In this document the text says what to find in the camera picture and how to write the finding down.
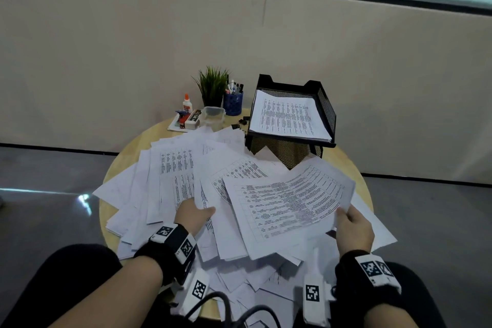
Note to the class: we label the black mesh paper tray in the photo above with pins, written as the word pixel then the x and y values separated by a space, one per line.
pixel 326 108

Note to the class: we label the pile of printed papers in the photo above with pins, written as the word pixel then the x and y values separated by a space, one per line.
pixel 169 174

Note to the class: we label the white glue bottle orange cap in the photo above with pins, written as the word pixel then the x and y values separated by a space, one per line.
pixel 187 105

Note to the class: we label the red stapler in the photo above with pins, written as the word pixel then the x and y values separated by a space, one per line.
pixel 183 121

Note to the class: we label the blue mesh pen holder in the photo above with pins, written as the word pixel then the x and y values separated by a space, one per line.
pixel 233 105

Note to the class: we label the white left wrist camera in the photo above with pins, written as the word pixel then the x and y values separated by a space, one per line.
pixel 198 289

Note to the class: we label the round wooden table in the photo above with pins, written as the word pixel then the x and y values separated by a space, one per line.
pixel 127 158

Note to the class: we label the person's right hand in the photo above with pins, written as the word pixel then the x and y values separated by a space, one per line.
pixel 355 231

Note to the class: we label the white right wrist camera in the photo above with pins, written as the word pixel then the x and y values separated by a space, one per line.
pixel 313 295

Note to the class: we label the black wrist band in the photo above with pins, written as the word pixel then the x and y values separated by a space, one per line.
pixel 353 281
pixel 161 258

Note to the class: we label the heap of black binder clips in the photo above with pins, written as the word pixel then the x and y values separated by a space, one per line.
pixel 243 123

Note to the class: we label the person's left forearm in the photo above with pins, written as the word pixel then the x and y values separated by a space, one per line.
pixel 111 297

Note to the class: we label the white box black label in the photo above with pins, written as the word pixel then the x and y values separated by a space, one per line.
pixel 193 119

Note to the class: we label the black left wrist band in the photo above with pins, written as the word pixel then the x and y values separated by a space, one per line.
pixel 161 258

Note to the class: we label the white tray with stapler items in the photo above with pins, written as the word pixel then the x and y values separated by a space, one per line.
pixel 173 128

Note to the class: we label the black right wrist band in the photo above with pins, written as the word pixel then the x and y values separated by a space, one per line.
pixel 353 281

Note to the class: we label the person's right forearm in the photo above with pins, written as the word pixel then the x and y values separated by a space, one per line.
pixel 388 318

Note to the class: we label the small blue tool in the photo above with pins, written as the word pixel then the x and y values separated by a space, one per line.
pixel 181 112

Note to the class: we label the bunch of marker pens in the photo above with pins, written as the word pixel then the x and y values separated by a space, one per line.
pixel 233 87

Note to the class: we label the clear plastic box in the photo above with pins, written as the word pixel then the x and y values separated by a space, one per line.
pixel 212 116

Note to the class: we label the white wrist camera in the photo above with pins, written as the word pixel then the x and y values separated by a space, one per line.
pixel 313 295
pixel 198 289

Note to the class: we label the person's left hand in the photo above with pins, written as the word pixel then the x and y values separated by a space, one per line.
pixel 190 216

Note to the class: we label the green potted plant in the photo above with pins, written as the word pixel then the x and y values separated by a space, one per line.
pixel 212 85

